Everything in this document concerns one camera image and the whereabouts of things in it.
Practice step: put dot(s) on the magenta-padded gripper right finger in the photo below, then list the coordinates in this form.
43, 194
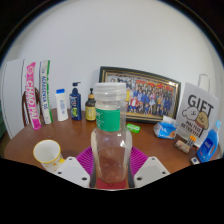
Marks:
151, 170

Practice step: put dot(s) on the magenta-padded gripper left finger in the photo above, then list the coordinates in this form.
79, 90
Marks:
75, 170

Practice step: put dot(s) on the clear green-labelled drink bottle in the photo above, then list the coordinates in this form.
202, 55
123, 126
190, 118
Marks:
111, 150

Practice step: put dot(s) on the small beige snack packet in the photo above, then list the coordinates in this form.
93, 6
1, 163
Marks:
182, 146

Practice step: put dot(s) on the blue tissue pack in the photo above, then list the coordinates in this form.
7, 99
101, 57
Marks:
165, 129

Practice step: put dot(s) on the small green packet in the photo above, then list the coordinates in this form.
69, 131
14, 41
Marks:
134, 128

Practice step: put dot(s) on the blue detergent bottle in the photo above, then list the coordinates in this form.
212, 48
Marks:
207, 146

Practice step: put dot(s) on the amber bottle with black cap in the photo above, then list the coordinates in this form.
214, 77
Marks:
90, 110

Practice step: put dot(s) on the white bottle with blue cap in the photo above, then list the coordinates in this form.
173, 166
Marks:
62, 106

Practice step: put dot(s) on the dark blue pump bottle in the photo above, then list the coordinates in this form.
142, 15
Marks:
75, 105

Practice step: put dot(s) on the framed group photo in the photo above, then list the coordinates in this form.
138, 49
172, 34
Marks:
150, 96

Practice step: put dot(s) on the white paper gift bag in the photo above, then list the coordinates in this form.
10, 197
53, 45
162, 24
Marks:
198, 113

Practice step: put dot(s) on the tall pink tube box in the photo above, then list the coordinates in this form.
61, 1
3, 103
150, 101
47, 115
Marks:
33, 100

